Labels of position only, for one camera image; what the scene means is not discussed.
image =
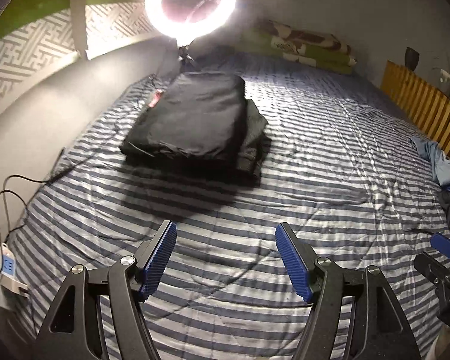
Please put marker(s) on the yellow wooden slat headboard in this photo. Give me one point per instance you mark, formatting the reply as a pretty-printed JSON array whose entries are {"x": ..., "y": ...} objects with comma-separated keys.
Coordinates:
[{"x": 424, "y": 104}]

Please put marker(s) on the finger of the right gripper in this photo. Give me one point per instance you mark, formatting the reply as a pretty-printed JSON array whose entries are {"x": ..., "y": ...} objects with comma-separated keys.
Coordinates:
[{"x": 441, "y": 243}]

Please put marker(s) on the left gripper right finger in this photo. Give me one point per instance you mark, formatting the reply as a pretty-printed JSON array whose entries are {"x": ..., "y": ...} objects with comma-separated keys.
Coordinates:
[{"x": 298, "y": 259}]

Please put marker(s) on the white blue power strip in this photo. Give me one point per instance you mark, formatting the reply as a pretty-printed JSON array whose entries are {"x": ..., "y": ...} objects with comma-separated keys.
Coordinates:
[{"x": 10, "y": 287}]

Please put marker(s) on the grey folded trousers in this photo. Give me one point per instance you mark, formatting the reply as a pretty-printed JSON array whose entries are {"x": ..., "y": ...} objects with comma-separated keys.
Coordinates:
[{"x": 249, "y": 161}]

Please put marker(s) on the green patterned folded blanket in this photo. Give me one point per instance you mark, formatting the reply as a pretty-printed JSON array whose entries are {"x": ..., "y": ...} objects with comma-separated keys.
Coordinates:
[{"x": 317, "y": 50}]

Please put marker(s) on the white potted plant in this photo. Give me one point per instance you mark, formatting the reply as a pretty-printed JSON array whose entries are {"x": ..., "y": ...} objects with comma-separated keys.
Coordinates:
[{"x": 443, "y": 74}]

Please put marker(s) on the blue striped quilt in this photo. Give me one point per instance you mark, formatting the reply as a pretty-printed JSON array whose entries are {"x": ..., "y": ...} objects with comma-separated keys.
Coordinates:
[{"x": 341, "y": 168}]

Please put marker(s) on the black ring light tripod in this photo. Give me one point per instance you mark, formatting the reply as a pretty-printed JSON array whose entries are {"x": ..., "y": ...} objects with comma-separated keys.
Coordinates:
[{"x": 185, "y": 60}]

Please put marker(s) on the dark vase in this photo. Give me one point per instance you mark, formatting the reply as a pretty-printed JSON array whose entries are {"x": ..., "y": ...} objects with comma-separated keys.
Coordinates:
[{"x": 411, "y": 59}]

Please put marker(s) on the light blue clothes pile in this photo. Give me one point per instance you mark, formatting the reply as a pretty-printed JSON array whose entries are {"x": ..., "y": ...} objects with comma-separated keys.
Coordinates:
[{"x": 440, "y": 164}]

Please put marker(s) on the black garment with red loops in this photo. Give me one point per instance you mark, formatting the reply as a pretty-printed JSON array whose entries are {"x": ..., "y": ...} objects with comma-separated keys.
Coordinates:
[{"x": 200, "y": 116}]

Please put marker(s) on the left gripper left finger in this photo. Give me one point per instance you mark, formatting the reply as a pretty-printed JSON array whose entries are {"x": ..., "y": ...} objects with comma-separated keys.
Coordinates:
[{"x": 152, "y": 258}]

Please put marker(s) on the white ring light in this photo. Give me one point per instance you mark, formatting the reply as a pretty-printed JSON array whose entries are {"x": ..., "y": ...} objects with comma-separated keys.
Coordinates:
[{"x": 187, "y": 20}]

